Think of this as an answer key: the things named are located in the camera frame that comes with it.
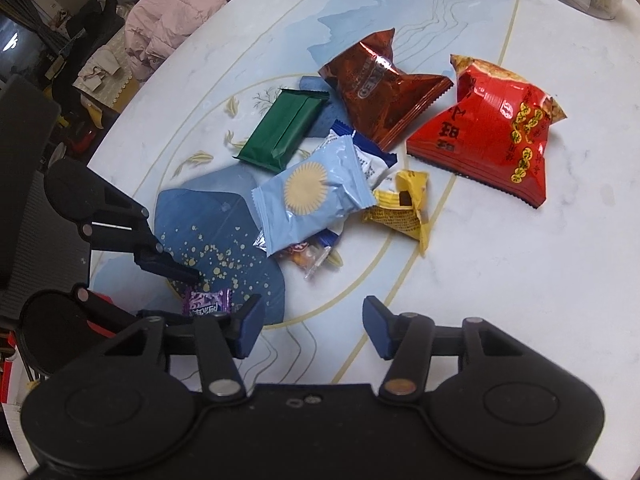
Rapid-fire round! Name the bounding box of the dark red snack bag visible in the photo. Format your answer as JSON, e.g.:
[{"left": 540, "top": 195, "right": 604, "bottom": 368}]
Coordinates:
[{"left": 319, "top": 29, "right": 454, "bottom": 154}]

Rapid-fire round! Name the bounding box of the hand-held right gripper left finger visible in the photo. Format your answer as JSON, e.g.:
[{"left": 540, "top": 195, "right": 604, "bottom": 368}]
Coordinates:
[{"left": 102, "top": 294, "right": 266, "bottom": 404}]

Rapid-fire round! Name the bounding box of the pink padded jacket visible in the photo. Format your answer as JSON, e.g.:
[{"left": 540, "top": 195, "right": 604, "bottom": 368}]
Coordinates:
[{"left": 124, "top": 0, "right": 266, "bottom": 85}]

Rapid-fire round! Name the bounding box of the beige quilted cushion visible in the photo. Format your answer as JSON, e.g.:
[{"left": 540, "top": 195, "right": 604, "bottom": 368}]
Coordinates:
[{"left": 73, "top": 25, "right": 142, "bottom": 107}]

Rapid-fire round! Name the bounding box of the light blue snack packet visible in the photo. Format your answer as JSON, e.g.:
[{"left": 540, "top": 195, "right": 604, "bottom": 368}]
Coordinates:
[{"left": 251, "top": 135, "right": 379, "bottom": 256}]

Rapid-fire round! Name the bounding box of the green snack packet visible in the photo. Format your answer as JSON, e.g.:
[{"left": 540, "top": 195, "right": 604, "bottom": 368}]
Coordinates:
[{"left": 233, "top": 88, "right": 331, "bottom": 174}]

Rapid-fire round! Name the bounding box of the yellow plastic item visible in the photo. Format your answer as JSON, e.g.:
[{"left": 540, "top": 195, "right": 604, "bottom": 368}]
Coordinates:
[{"left": 52, "top": 102, "right": 119, "bottom": 134}]

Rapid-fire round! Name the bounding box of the bright red snack bag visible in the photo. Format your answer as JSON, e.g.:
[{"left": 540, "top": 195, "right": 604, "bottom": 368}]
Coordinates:
[{"left": 405, "top": 53, "right": 569, "bottom": 210}]

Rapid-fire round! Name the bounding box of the small clear orange candy packet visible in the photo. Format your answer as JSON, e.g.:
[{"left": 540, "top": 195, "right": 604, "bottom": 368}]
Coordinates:
[{"left": 276, "top": 230, "right": 344, "bottom": 281}]

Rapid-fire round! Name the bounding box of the small purple candy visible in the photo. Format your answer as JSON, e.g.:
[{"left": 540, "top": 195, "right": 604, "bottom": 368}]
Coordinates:
[{"left": 182, "top": 288, "right": 232, "bottom": 317}]

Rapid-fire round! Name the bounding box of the white and blue snack packet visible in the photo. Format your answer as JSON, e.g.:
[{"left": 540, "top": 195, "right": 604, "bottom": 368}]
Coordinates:
[{"left": 327, "top": 119, "right": 399, "bottom": 192}]

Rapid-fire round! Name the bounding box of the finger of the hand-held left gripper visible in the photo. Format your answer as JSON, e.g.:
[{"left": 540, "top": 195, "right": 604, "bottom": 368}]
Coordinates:
[
  {"left": 79, "top": 191, "right": 203, "bottom": 284},
  {"left": 74, "top": 284, "right": 169, "bottom": 322}
]

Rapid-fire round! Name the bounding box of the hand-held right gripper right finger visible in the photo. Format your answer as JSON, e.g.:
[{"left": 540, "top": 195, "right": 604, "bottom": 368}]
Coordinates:
[{"left": 362, "top": 296, "right": 526, "bottom": 404}]

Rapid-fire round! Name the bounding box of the yellow triangular snack packet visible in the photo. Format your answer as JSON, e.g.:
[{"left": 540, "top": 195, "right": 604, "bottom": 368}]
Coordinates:
[{"left": 362, "top": 170, "right": 431, "bottom": 257}]

